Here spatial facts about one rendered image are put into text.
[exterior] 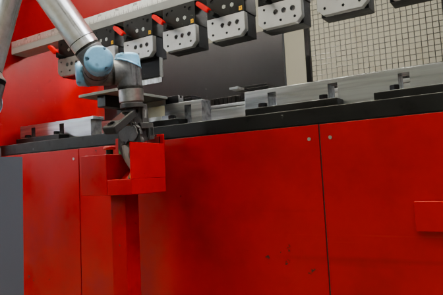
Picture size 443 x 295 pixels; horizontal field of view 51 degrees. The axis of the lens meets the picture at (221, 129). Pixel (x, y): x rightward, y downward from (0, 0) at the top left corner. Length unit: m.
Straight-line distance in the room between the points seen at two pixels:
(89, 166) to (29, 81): 1.13
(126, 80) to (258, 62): 0.88
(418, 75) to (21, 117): 1.82
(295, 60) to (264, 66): 7.68
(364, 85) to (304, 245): 0.48
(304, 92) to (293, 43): 8.46
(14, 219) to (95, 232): 0.60
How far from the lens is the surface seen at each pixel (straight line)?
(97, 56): 1.27
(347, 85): 1.40
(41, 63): 2.58
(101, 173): 1.43
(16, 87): 2.47
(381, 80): 1.38
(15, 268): 1.28
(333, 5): 1.45
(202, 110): 1.63
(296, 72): 9.74
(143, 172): 1.39
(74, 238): 1.90
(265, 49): 2.14
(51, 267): 2.03
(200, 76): 2.31
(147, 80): 1.84
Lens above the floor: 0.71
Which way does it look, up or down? 5 degrees up
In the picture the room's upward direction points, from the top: 3 degrees counter-clockwise
